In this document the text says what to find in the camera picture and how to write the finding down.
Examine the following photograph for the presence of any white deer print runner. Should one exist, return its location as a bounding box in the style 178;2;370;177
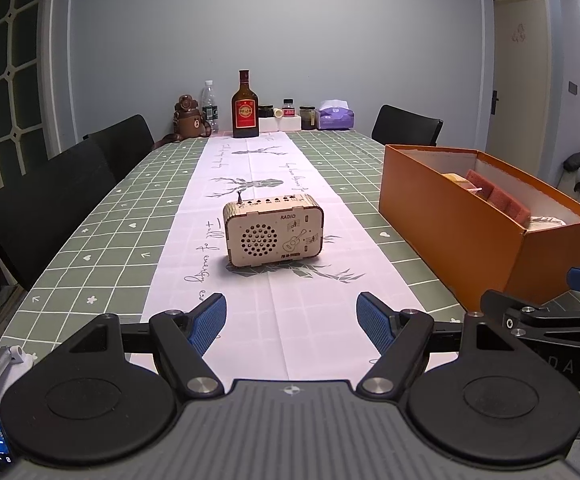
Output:
140;132;421;381

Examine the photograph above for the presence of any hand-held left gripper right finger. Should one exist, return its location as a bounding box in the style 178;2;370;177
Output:
356;291;518;401

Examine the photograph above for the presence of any white phone stand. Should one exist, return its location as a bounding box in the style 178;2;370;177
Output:
0;344;35;391

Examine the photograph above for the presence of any purple tissue pack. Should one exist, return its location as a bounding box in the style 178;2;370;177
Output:
316;101;357;129

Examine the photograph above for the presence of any brown bear shaped bottle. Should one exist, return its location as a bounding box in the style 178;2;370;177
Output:
152;94;208;150

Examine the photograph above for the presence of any cream door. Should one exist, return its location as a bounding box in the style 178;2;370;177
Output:
490;0;551;181

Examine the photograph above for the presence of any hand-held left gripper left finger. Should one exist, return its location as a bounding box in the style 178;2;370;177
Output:
67;292;228;402

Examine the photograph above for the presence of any dark red sponge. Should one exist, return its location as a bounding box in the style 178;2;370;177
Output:
465;170;533;223

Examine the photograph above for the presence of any clear water bottle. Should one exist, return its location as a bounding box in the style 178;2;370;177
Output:
202;80;219;135

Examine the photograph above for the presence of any wooden radio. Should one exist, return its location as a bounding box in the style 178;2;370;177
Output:
223;192;325;268

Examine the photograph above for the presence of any white plastic bag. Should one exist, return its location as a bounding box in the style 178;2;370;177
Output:
527;215;567;233

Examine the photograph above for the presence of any brown liquor bottle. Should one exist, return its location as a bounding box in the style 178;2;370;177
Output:
232;70;261;139

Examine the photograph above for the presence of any glass panel door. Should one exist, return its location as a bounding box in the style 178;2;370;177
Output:
0;0;53;196

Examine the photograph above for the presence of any orange cardboard box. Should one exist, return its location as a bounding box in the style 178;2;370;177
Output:
379;144;580;311

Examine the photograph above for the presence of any black chair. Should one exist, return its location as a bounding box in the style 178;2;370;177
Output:
84;114;155;183
0;139;118;291
371;104;444;147

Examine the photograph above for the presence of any green checkered tablecloth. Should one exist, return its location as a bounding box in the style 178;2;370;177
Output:
0;130;580;441

